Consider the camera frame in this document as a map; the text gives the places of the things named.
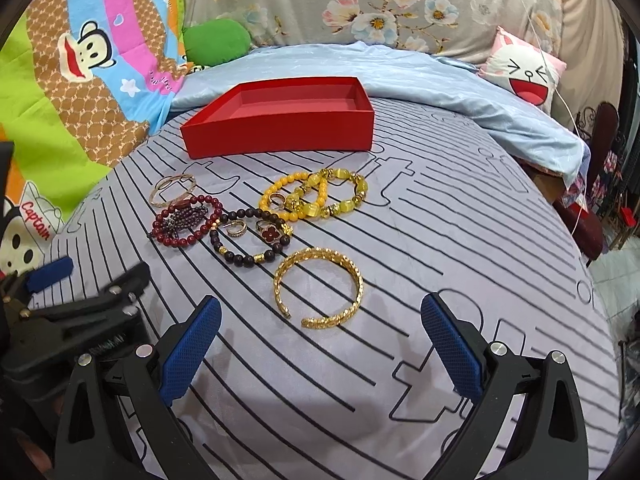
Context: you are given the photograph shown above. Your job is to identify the thin rose gold bangle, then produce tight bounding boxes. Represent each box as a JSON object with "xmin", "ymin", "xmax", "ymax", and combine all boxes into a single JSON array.
[{"xmin": 149, "ymin": 174, "xmax": 196, "ymax": 208}]

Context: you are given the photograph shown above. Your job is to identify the colourful monkey cartoon blanket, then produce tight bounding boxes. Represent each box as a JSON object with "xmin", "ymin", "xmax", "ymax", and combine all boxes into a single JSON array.
[{"xmin": 1, "ymin": 0, "xmax": 190, "ymax": 274}]

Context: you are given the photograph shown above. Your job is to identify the grey striped bed sheet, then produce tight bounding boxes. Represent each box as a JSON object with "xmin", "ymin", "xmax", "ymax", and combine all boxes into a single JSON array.
[{"xmin": 35, "ymin": 99, "xmax": 618, "ymax": 479}]

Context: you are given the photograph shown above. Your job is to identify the gold open cuff bangle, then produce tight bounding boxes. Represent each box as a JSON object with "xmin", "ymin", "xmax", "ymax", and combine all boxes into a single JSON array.
[{"xmin": 272, "ymin": 247, "xmax": 364, "ymax": 330}]

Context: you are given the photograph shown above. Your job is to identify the green plush pillow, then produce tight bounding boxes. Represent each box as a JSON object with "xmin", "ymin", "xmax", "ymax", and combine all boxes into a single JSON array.
[{"xmin": 183, "ymin": 18, "xmax": 252, "ymax": 66}]

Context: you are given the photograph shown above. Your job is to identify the red open cardboard box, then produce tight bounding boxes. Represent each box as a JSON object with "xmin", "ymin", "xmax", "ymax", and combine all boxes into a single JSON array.
[{"xmin": 180, "ymin": 77, "xmax": 374, "ymax": 159}]

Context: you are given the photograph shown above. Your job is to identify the dark wooden chair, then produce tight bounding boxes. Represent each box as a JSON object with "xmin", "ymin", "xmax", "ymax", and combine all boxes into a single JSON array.
[{"xmin": 553, "ymin": 102, "xmax": 618, "ymax": 266}]

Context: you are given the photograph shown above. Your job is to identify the white pink cartoon cushion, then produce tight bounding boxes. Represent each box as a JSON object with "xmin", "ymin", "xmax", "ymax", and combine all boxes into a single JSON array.
[{"xmin": 478, "ymin": 27, "xmax": 566, "ymax": 114}]

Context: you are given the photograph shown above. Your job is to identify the light blue folded duvet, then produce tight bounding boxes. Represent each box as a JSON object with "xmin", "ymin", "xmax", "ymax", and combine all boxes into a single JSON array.
[{"xmin": 170, "ymin": 41, "xmax": 591, "ymax": 185}]

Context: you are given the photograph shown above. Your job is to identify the grey floral pillow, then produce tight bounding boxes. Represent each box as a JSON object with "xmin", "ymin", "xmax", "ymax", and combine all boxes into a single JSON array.
[{"xmin": 183, "ymin": 0, "xmax": 563, "ymax": 64}]

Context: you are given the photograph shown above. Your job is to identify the dark red bead bracelet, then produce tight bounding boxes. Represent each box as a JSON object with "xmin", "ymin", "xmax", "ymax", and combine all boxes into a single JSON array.
[{"xmin": 148, "ymin": 193, "xmax": 225, "ymax": 250}]

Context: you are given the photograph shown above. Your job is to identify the garnet small bead bracelet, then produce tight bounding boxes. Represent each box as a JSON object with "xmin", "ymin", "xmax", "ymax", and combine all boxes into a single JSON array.
[{"xmin": 147, "ymin": 202, "xmax": 211, "ymax": 241}]

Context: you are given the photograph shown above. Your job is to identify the dark bead bracelet gold accents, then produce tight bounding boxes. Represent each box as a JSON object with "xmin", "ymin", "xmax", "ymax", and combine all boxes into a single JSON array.
[{"xmin": 209, "ymin": 208, "xmax": 293, "ymax": 268}]

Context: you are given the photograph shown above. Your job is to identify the red flower gold ring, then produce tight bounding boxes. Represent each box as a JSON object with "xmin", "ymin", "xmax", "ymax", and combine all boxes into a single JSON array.
[{"xmin": 256, "ymin": 219, "xmax": 282, "ymax": 245}]

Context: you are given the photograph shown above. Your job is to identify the yellow round bead bracelet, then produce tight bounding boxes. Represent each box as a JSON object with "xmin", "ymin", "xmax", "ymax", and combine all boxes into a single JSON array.
[{"xmin": 258, "ymin": 171, "xmax": 330, "ymax": 224}]

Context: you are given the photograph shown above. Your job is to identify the yellow cat-eye bead bracelet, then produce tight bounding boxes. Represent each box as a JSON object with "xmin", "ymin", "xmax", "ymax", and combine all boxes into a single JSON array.
[{"xmin": 285, "ymin": 167, "xmax": 370, "ymax": 219}]

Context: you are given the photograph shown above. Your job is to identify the white thin cable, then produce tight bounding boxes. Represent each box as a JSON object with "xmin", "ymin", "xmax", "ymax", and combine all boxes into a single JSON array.
[{"xmin": 504, "ymin": 0, "xmax": 587, "ymax": 236}]

